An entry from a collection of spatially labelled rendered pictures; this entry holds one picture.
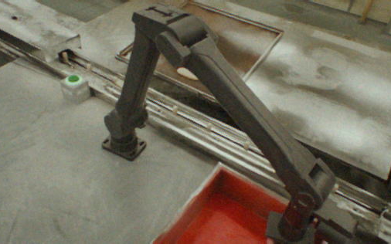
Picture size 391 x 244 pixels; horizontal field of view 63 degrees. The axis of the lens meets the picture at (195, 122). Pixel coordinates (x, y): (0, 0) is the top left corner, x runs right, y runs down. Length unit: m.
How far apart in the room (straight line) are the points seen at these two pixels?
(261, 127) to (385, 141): 0.64
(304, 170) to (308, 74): 0.73
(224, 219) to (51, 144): 0.58
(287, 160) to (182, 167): 0.46
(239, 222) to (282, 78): 0.59
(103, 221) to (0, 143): 0.45
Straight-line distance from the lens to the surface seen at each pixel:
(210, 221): 0.88
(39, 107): 1.25
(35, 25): 1.58
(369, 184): 1.14
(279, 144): 0.59
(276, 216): 0.78
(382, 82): 1.36
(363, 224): 0.97
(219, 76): 0.59
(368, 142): 1.14
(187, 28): 0.62
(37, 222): 0.93
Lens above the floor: 1.58
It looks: 42 degrees down
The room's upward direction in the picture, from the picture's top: 6 degrees clockwise
